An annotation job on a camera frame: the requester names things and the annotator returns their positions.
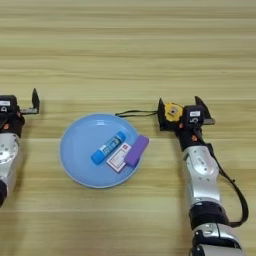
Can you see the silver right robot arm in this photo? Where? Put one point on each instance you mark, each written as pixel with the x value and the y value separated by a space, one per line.
pixel 201 173

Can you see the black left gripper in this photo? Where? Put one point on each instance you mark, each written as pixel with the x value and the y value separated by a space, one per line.
pixel 11 123

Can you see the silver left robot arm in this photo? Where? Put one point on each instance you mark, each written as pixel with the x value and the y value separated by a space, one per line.
pixel 7 156

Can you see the white and red card box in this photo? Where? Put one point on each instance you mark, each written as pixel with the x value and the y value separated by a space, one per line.
pixel 117 158

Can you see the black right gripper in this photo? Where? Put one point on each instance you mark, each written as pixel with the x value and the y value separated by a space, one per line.
pixel 186 133

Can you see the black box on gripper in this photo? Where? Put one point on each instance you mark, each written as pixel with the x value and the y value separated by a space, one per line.
pixel 8 103
pixel 194 115

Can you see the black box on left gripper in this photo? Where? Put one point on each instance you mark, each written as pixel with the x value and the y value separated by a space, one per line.
pixel 8 103

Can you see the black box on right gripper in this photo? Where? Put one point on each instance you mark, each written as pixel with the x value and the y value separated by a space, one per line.
pixel 194 115

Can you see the blue glue stick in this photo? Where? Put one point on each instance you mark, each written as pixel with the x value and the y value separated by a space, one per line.
pixel 107 148

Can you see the light blue round plate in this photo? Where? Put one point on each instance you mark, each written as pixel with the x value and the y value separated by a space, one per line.
pixel 83 150

